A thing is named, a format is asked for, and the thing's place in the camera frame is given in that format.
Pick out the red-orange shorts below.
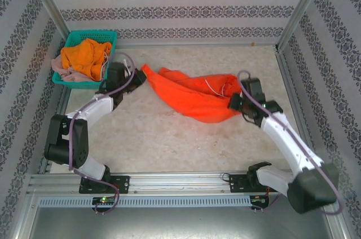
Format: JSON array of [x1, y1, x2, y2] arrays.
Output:
[[140, 63, 244, 125]]

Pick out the orange shorts with white drawstring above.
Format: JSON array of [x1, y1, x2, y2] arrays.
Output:
[[60, 38, 113, 82]]

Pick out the pink shorts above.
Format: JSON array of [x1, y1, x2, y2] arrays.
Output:
[[50, 54, 94, 83]]

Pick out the teal plastic basket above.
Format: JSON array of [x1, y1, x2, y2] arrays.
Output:
[[52, 30, 118, 90]]

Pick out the right controller board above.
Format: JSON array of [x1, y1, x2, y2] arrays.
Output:
[[250, 194, 270, 209]]

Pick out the controller board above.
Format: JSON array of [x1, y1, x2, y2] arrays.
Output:
[[93, 196, 116, 205], [250, 194, 270, 209]]

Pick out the left controller board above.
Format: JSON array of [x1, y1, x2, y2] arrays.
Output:
[[93, 196, 116, 205]]

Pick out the grey metal sheet panel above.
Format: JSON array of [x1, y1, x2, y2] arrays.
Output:
[[27, 207, 341, 239]]

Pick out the aluminium wall base bar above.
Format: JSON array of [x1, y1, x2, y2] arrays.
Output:
[[116, 41, 279, 50]]

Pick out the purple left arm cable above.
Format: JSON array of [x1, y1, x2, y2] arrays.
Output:
[[67, 52, 139, 215]]

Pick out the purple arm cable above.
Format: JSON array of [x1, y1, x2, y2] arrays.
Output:
[[67, 52, 139, 215], [237, 70, 345, 216]]

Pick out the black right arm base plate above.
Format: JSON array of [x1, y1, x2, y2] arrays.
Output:
[[230, 173, 280, 194]]

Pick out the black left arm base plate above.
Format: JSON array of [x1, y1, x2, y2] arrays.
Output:
[[78, 175, 130, 194]]

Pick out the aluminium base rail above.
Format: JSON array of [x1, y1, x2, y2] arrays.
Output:
[[28, 171, 331, 195]]

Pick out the aluminium frame post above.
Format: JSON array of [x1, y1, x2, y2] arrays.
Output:
[[24, 0, 71, 37], [275, 0, 330, 51]]

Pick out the white slotted cable duct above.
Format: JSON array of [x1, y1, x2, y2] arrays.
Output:
[[38, 195, 252, 209]]

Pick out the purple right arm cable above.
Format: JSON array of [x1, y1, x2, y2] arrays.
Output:
[[237, 70, 345, 216]]

